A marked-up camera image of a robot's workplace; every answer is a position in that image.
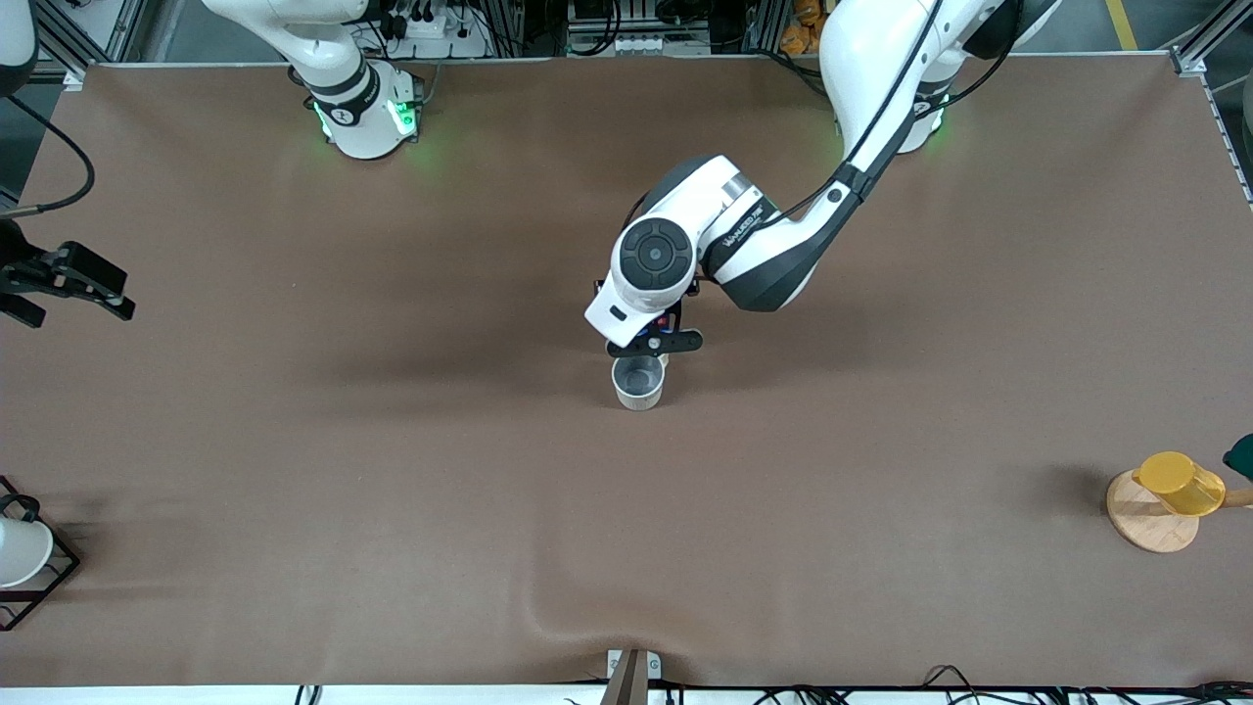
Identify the beige mug with grey inside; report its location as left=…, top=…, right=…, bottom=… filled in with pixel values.
left=611, top=352, right=671, bottom=413

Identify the white cup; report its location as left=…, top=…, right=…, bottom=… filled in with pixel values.
left=0, top=516, right=55, bottom=589

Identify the yellow plastic cup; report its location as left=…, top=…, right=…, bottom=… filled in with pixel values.
left=1133, top=450, right=1228, bottom=517

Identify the white socket box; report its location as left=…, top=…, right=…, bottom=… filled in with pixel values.
left=566, top=27, right=713, bottom=58

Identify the brown table mat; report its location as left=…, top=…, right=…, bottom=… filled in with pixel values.
left=0, top=54, right=1253, bottom=688

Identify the pile of orange items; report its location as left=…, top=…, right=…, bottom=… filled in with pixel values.
left=779, top=0, right=825, bottom=57

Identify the white power strip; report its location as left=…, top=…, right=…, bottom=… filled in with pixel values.
left=384, top=8, right=492, bottom=61

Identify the wooden mug stand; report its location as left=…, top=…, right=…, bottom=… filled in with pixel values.
left=1106, top=468, right=1253, bottom=555

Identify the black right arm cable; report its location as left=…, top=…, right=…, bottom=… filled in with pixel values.
left=0, top=93, right=97, bottom=217

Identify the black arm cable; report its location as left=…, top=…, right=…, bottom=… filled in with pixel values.
left=0, top=93, right=97, bottom=217
left=626, top=0, right=1025, bottom=232

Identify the aluminium frame profile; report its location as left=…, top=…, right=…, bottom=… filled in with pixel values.
left=34, top=0, right=150, bottom=81
left=1168, top=0, right=1253, bottom=81

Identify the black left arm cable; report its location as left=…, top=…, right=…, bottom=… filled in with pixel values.
left=626, top=0, right=1025, bottom=232

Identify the black wire rack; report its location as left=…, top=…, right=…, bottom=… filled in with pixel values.
left=0, top=475, right=82, bottom=633

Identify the metal bracket with brown post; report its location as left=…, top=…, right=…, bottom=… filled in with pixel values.
left=599, top=648, right=664, bottom=705

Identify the black floor cable bundle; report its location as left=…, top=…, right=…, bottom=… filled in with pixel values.
left=749, top=664, right=1253, bottom=705

